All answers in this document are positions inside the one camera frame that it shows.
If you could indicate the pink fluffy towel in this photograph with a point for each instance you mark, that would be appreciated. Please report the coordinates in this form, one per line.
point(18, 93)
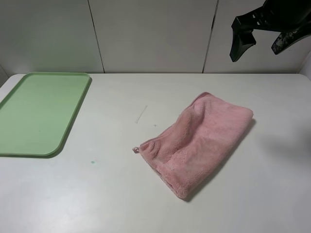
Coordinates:
point(188, 151)

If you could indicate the light green plastic tray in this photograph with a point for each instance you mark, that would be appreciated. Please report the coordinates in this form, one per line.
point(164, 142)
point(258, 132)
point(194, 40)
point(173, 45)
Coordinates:
point(37, 115)

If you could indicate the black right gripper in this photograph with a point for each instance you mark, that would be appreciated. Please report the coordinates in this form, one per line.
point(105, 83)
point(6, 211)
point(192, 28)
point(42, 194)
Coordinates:
point(290, 17)

